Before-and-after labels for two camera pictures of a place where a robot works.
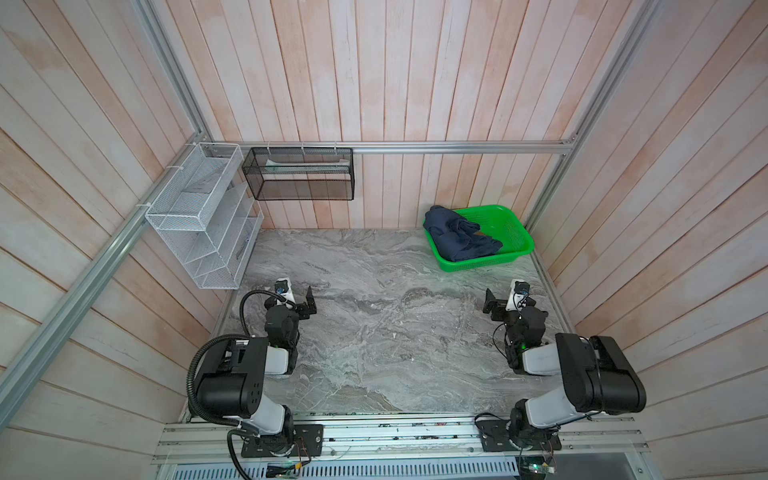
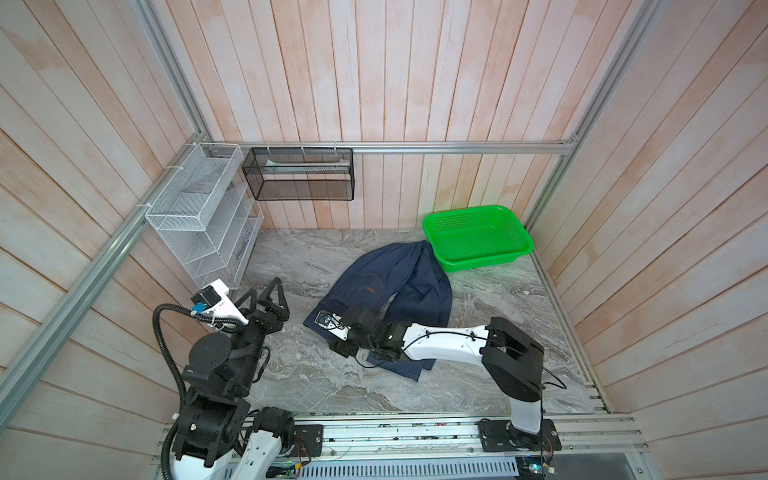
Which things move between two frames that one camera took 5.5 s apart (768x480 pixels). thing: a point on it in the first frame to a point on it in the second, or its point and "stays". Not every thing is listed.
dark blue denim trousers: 455,237 to 407,282
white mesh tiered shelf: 208,217 stays
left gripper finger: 311,301 to 268,292
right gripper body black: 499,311 to 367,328
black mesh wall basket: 301,173 stays
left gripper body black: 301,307 to 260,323
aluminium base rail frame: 408,447 stays
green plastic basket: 475,237 stays
